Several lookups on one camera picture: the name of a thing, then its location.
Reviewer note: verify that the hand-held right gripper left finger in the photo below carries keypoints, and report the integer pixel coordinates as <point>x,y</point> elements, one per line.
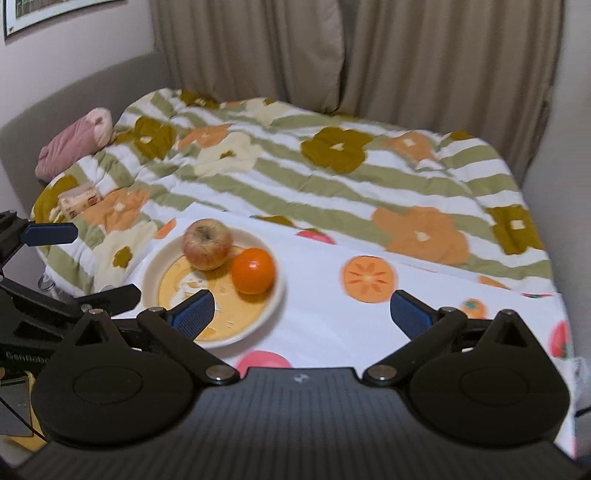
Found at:
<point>194,313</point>

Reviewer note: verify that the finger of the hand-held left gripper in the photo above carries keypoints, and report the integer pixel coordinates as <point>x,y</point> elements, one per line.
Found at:
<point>51,234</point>
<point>115,297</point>

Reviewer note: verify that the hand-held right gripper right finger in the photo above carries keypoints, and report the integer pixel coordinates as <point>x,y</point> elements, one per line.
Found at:
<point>411,314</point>

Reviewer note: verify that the cream and yellow plate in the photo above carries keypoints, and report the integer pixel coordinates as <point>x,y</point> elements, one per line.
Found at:
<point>240,318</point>

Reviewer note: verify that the red-yellow apple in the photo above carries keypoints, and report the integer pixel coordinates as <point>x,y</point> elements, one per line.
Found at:
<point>207,244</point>

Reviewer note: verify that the orange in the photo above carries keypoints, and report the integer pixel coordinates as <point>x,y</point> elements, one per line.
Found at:
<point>253,271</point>

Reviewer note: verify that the small patterned box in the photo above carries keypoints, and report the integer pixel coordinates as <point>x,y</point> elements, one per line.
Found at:
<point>79,199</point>

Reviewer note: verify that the yellow cardboard box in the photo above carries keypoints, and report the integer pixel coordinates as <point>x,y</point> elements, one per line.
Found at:
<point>18,397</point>

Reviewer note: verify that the white fruit-print cloth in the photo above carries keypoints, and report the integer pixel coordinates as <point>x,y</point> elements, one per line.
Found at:
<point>323,314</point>

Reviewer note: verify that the pink plush pillow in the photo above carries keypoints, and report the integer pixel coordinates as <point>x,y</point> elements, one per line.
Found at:
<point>74,143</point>

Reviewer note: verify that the grey sofa back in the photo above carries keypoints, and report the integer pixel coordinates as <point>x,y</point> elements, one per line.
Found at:
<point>51,101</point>

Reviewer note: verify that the floral striped blanket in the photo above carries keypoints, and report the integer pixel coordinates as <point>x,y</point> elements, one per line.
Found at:
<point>295,180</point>

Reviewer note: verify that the beige curtain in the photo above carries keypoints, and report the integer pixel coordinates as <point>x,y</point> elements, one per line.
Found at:
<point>249,46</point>
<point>452,69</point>

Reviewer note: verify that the framed wall poster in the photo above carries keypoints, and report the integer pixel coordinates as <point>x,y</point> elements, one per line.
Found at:
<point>55,14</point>

